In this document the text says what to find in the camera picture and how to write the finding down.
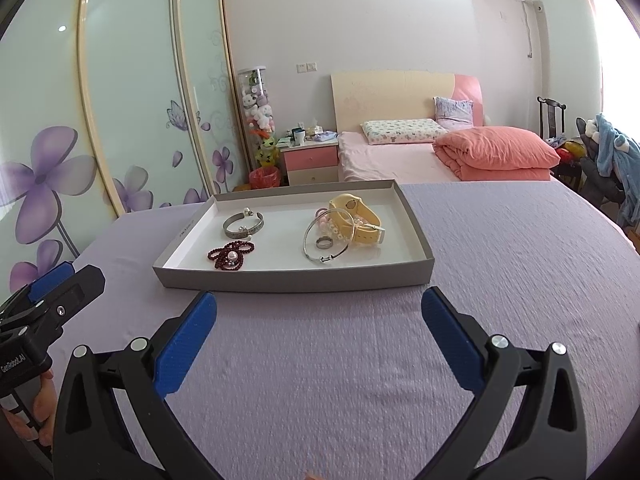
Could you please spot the grey cardboard tray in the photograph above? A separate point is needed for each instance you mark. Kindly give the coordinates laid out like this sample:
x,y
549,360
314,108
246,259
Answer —
x,y
280,240

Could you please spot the clear tube of plush toys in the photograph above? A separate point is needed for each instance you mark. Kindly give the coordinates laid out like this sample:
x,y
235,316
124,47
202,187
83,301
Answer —
x,y
256,105

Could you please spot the thin silver bangle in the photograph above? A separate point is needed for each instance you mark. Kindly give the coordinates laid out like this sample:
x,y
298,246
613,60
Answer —
x,y
327,259

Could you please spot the folded salmon quilt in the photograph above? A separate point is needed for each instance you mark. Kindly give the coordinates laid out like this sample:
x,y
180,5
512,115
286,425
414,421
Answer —
x,y
495,152

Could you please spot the patterned white pillow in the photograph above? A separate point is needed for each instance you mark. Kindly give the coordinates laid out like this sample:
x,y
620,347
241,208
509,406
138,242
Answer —
x,y
400,131

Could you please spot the person's left hand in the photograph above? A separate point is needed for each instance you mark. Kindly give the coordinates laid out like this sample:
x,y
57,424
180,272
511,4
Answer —
x,y
47,410

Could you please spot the pink and white nightstand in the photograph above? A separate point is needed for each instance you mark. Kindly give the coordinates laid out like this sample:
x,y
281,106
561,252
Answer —
x,y
310,162

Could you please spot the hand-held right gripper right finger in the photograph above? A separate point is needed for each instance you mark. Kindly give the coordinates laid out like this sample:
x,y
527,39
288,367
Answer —
x,y
452,340

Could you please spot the white wall socket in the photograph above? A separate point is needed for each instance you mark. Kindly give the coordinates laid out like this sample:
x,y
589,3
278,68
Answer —
x,y
306,66

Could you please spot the yellow green plush toy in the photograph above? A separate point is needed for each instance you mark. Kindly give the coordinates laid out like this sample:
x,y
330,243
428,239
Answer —
x,y
267,152

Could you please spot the cream and pink headboard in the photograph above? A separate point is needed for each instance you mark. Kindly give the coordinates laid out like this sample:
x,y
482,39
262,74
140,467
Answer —
x,y
390,95

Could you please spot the blue plush garment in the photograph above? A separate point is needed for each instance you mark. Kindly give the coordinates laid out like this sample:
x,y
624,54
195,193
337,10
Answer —
x,y
612,155

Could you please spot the bed with pink sheet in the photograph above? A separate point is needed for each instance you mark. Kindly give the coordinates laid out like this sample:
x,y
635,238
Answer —
x,y
400,160

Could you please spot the dark wooden chair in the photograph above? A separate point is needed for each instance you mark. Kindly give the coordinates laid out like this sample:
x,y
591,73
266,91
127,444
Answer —
x,y
550,115

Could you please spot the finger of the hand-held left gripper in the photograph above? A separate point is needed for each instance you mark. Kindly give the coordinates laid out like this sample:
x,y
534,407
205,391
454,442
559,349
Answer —
x,y
50,280
80,287

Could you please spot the yellow watch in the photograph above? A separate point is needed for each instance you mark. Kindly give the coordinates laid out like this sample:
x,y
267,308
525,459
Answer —
x,y
350,207

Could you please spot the floral sliding door wardrobe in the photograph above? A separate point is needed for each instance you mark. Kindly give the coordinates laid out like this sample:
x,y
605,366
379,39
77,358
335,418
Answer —
x,y
100,110

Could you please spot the white mug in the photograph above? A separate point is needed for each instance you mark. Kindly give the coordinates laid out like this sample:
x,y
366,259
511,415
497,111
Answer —
x,y
298,136

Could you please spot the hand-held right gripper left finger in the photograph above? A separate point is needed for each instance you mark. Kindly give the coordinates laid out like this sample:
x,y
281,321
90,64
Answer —
x,y
185,345

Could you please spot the small purple pillow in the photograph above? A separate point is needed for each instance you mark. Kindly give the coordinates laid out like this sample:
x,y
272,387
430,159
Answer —
x,y
452,110

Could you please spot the grey chair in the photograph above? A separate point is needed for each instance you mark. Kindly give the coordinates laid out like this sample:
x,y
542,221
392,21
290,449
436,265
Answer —
x,y
592,180

